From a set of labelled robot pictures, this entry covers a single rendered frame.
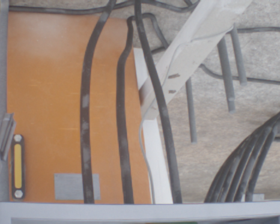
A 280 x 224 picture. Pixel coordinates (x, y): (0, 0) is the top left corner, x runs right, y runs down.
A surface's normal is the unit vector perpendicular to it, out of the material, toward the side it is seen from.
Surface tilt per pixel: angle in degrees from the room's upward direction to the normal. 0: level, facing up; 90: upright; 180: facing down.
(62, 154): 90
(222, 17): 0
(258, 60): 0
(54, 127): 90
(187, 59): 0
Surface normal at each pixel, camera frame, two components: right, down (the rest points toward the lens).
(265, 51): 0.11, 0.89
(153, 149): 0.36, -0.46
